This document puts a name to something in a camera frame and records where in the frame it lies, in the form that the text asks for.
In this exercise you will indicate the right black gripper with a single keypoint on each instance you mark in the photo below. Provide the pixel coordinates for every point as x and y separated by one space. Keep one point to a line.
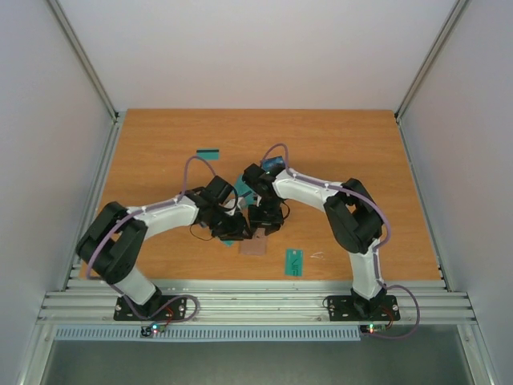
264 220

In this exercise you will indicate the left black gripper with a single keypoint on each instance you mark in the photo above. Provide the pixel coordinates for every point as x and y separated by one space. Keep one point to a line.
235 233

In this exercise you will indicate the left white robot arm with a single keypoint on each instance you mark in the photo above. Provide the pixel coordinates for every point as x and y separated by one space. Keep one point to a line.
111 245

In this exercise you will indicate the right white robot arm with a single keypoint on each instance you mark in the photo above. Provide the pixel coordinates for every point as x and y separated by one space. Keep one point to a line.
355 221

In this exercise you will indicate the blue card top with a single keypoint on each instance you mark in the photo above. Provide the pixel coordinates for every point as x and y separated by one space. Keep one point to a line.
270 163

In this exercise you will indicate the teal card with magnetic stripe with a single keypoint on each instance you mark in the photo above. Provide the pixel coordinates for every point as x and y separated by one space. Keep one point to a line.
208 153

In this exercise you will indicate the left circuit board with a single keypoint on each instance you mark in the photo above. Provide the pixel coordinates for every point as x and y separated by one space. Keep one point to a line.
152 330

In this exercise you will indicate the circuit board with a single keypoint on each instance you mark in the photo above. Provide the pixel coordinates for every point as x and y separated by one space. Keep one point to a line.
373 328
152 330

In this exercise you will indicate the right circuit board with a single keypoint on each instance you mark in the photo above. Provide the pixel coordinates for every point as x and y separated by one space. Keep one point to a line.
373 328

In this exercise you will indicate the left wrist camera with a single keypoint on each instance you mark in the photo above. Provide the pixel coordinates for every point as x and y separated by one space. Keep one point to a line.
235 204

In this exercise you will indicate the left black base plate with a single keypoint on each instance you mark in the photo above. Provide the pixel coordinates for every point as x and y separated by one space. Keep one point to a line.
168 310

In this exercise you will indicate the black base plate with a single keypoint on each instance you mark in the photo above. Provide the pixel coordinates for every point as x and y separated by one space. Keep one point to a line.
168 310
346 308

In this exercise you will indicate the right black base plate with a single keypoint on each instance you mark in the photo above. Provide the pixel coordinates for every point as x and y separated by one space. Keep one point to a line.
346 308

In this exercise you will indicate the aluminium front rail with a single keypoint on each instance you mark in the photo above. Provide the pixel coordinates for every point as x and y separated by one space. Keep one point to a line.
231 302

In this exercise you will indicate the grey slotted cable duct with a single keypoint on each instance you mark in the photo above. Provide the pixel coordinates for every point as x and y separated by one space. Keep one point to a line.
192 333

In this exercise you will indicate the left aluminium frame post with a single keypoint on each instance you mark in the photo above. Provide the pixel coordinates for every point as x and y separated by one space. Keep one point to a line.
73 39

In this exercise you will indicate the aluminium frame post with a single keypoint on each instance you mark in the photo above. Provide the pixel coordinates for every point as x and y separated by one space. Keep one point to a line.
73 39
451 21

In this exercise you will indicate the right aluminium frame post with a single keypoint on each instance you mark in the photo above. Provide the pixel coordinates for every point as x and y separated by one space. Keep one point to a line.
451 21

